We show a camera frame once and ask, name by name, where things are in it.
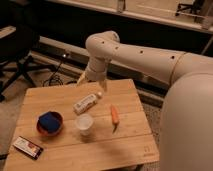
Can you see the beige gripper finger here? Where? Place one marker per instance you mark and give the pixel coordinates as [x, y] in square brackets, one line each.
[81, 79]
[103, 85]

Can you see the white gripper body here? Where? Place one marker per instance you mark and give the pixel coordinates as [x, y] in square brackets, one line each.
[96, 69]

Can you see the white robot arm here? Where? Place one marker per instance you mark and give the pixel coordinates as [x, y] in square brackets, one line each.
[186, 137]

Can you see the white ceramic cup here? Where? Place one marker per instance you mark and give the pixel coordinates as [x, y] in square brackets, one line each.
[84, 123]

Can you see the white plastic bottle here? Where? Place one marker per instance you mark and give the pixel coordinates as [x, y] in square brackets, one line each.
[87, 102]

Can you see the orange carrot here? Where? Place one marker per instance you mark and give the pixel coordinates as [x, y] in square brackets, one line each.
[114, 117]

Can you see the wooden table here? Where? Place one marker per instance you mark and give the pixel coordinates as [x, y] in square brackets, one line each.
[117, 134]

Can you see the blue sponge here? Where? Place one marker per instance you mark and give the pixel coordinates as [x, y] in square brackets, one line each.
[49, 123]

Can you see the red bowl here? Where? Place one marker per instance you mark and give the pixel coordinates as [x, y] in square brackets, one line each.
[43, 132]

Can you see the black office chair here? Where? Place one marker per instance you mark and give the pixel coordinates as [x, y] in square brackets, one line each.
[16, 42]

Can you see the dark snack packet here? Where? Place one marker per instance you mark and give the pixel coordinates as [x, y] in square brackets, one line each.
[28, 147]

